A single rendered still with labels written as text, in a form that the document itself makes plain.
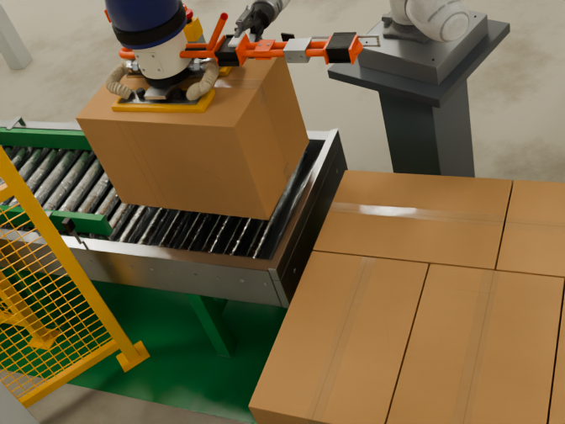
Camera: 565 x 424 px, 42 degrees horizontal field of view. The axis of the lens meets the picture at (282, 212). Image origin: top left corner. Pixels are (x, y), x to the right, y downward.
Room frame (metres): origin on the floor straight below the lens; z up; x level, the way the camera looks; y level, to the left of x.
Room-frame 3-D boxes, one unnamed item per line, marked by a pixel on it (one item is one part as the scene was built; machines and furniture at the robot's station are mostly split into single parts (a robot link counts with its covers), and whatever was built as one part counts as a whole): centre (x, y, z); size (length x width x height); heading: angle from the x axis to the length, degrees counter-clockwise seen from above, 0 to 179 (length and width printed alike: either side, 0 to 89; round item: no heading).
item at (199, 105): (2.02, 0.24, 1.10); 0.34 x 0.10 x 0.05; 57
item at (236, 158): (2.10, 0.18, 0.88); 0.60 x 0.40 x 0.40; 55
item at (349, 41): (1.77, -0.31, 1.20); 0.08 x 0.07 x 0.05; 57
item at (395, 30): (2.34, -0.68, 0.87); 0.22 x 0.18 x 0.06; 43
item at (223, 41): (1.97, -0.02, 1.20); 0.10 x 0.08 x 0.06; 147
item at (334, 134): (1.91, -0.10, 0.58); 0.70 x 0.03 x 0.06; 147
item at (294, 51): (1.85, -0.20, 1.20); 0.07 x 0.07 x 0.04; 57
